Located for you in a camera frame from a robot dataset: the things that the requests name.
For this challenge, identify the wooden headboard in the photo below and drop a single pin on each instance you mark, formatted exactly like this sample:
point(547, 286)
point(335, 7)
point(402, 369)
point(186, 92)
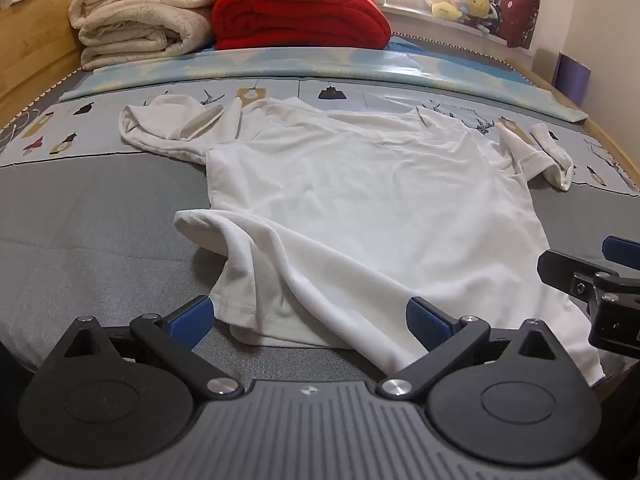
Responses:
point(35, 35)

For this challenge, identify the wooden bed rail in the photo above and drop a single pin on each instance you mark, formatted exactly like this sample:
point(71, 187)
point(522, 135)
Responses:
point(615, 152)

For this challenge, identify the red folded blanket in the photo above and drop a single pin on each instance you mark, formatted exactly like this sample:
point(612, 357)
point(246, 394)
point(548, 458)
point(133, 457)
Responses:
point(300, 15)

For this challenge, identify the purple box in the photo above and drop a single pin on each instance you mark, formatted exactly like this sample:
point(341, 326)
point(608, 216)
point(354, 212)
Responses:
point(572, 80)

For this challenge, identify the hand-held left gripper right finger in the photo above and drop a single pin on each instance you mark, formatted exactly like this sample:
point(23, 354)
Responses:
point(425, 317)

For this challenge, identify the pastel plush toy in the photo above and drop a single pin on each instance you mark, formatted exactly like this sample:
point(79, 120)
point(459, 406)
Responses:
point(441, 0)

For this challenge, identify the yellow plush toy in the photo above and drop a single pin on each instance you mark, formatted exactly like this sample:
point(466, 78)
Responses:
point(474, 2)

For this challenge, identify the white t-shirt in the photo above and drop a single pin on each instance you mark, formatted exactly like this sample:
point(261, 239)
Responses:
point(350, 200)

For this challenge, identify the printed grey bed sheet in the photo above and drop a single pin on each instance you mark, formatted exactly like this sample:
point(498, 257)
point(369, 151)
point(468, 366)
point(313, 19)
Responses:
point(100, 220)

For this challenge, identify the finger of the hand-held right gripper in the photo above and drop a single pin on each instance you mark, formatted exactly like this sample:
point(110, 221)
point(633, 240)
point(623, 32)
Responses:
point(565, 270)
point(622, 248)

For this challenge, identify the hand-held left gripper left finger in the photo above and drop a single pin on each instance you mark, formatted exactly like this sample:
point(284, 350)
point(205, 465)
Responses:
point(192, 322)

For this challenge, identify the light blue patterned blanket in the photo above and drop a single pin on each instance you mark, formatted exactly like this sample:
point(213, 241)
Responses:
point(325, 65)

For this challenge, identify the cream folded blanket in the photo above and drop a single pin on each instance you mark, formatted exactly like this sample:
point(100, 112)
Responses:
point(140, 15)

